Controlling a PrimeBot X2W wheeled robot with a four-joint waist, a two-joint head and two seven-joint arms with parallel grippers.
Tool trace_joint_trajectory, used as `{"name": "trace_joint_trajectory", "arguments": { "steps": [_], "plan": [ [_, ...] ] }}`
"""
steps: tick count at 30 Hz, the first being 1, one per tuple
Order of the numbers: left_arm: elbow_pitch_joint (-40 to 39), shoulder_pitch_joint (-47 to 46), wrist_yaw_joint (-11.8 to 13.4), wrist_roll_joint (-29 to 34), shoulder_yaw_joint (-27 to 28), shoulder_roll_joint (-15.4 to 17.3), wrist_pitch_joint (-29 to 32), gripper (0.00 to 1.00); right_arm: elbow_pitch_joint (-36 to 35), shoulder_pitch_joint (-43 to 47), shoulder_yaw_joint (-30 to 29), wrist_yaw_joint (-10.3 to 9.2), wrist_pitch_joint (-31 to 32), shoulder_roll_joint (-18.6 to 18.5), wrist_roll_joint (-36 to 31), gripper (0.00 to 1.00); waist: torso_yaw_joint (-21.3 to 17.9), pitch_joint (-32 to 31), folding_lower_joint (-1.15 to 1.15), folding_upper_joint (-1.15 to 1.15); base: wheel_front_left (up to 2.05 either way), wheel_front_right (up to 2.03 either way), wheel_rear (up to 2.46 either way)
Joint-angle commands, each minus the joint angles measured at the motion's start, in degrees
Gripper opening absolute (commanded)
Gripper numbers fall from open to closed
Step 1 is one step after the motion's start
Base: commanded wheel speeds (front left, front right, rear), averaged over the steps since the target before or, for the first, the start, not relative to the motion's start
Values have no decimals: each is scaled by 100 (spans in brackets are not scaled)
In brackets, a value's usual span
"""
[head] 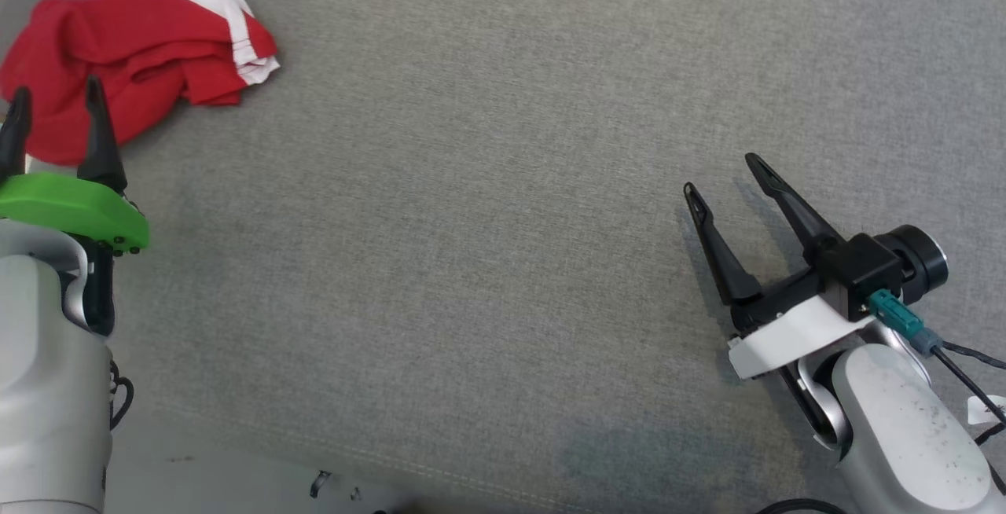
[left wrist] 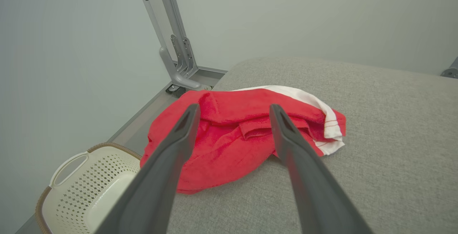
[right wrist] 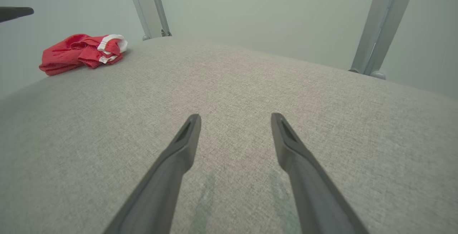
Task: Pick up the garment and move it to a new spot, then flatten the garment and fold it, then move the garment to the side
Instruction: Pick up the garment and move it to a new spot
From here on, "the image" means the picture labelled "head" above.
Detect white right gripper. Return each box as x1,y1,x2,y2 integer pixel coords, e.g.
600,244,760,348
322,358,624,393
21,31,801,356
682,152,878,380

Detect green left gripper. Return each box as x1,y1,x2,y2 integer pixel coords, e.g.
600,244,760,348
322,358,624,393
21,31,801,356
0,75,151,256

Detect red garment white band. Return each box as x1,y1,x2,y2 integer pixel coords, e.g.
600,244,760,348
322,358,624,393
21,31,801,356
0,0,281,167

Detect teal right cable connector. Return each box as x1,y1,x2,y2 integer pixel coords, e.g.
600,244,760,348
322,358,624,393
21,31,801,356
867,288,944,355

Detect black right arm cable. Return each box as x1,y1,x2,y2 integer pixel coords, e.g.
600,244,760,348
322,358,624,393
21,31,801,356
934,340,1006,499

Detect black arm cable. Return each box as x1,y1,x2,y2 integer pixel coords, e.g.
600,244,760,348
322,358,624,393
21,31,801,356
934,340,1006,499
105,360,135,431

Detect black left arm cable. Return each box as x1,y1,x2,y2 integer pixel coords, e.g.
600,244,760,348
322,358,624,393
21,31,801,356
105,360,135,431

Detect black cable loop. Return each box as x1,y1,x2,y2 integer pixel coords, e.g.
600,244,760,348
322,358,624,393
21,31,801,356
753,498,851,514

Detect white paper cable tag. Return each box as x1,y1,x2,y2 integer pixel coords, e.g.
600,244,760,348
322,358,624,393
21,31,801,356
966,394,1006,426

